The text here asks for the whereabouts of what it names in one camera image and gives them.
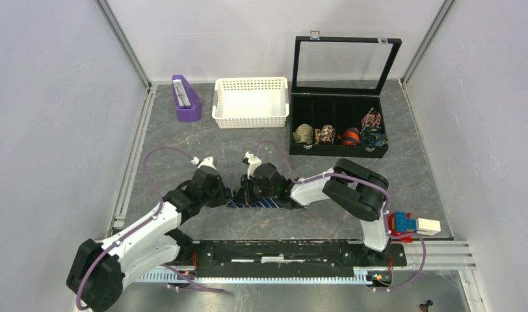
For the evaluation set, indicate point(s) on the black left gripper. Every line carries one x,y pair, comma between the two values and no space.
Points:
222,197

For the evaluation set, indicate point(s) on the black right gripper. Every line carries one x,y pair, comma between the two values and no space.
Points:
244,192

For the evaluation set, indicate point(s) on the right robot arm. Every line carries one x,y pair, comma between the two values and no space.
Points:
361,192

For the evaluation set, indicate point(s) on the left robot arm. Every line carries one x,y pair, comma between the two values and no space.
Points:
101,270

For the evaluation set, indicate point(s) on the olive green rolled tie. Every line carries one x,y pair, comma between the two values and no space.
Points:
303,134

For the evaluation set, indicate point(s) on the brown floral rolled tie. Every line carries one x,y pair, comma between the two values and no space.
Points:
325,135

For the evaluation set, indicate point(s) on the purple metronome stand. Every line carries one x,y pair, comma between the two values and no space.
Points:
188,104

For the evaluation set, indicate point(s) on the white plastic basket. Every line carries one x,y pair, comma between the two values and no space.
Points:
250,102

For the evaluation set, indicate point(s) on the orange navy striped rolled tie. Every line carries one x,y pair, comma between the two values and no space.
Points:
351,137

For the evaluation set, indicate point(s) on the black tie storage box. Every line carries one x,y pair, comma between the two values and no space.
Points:
336,80

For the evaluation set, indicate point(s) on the blue yellow patterned tie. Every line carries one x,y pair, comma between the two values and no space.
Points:
373,136

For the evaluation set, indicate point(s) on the blue red lego blocks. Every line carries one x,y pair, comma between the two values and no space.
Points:
400,223

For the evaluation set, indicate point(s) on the white lego block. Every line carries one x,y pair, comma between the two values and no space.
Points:
428,227

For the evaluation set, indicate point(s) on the small black object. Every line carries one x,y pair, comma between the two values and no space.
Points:
425,306

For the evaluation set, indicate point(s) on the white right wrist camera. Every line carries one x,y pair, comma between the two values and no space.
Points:
253,162

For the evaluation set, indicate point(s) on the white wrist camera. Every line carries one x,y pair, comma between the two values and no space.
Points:
253,162
206,162

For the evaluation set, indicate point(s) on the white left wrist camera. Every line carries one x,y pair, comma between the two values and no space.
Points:
206,162

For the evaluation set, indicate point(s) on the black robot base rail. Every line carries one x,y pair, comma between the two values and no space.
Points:
285,258

